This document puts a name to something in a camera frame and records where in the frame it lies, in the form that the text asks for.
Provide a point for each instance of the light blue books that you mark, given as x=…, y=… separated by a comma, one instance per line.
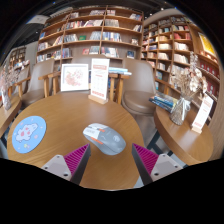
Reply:
x=119, y=70

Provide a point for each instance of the stack of books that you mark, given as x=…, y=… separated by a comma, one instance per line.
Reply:
x=163, y=101

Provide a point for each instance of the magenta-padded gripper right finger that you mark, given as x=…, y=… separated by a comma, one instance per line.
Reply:
x=148, y=160

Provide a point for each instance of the white framed pink print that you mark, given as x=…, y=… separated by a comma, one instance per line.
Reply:
x=74, y=77

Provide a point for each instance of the grey computer mouse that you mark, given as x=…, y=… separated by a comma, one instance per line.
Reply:
x=105, y=139

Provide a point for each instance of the round blue mouse pad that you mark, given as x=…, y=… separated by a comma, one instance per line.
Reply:
x=29, y=134

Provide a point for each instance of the round wooden side table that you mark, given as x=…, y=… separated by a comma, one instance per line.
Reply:
x=181, y=141
x=8, y=115

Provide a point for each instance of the small white table sign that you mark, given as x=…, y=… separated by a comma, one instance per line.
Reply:
x=202, y=115

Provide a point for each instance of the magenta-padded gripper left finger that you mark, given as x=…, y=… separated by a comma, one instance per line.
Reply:
x=75, y=160

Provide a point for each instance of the white sign on wooden base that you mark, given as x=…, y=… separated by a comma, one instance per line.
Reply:
x=99, y=78

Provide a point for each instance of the glass vase with beige flowers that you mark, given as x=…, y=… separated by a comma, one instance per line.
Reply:
x=180, y=111

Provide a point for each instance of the tall wooden bookshelf unit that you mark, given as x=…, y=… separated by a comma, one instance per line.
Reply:
x=173, y=43

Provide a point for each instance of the small distant bookshelf unit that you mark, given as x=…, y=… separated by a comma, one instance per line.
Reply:
x=17, y=58

